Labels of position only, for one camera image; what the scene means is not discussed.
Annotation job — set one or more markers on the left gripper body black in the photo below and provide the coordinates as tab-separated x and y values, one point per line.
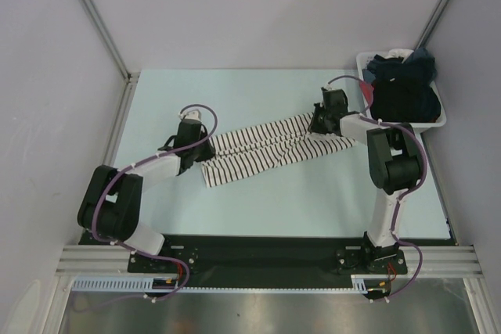
202	152

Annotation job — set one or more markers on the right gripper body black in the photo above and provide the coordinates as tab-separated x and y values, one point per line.
319	122

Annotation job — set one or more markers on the black white striped tank top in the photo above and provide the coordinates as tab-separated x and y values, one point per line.
249	151

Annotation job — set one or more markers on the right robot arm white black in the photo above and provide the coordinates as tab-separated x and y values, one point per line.
397	167

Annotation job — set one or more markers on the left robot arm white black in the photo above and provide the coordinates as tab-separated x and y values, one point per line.
111	205

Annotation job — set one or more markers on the white plastic laundry basket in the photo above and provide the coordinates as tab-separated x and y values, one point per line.
426	124

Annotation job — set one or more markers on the dark clothes pile in basket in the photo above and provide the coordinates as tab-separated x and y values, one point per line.
403	87

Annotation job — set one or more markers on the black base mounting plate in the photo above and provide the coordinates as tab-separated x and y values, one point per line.
252	262

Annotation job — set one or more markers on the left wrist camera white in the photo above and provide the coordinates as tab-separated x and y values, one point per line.
194	115

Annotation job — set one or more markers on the right aluminium corner post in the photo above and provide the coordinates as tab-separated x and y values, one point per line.
442	1

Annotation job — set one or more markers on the aluminium corner post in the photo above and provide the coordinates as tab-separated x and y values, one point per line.
442	1
90	9

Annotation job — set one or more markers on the aluminium front rail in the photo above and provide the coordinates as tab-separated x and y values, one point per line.
438	261

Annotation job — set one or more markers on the left aluminium corner post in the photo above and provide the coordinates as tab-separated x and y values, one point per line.
90	9

